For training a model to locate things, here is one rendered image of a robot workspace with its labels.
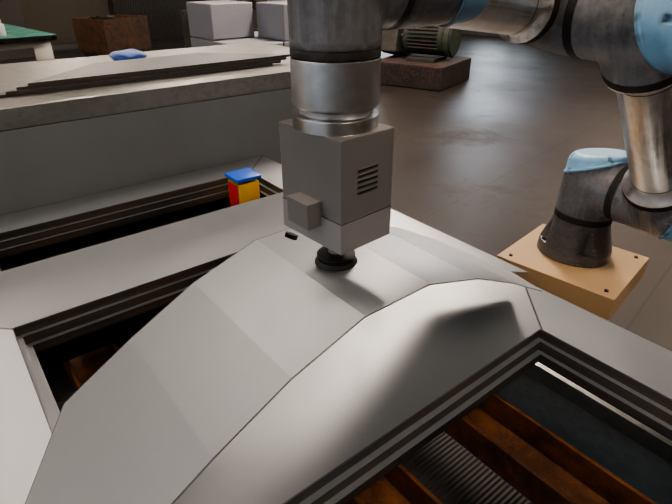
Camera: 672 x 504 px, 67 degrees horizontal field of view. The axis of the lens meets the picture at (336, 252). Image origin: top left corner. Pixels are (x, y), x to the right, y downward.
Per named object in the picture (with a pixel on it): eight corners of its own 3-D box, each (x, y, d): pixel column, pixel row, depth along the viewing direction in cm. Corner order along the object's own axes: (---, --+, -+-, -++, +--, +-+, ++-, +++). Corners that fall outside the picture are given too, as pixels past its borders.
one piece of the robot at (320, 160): (243, 82, 42) (258, 253, 50) (311, 100, 36) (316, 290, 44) (331, 68, 48) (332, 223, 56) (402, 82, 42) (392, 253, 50)
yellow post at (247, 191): (246, 262, 119) (238, 185, 110) (236, 254, 122) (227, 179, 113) (264, 255, 122) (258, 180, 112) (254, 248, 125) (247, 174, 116)
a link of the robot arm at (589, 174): (574, 196, 116) (590, 137, 109) (633, 216, 106) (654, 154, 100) (543, 206, 109) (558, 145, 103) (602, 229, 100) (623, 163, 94)
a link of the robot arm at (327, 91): (331, 66, 37) (266, 54, 42) (331, 129, 39) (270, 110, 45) (400, 56, 41) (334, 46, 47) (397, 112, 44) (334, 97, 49)
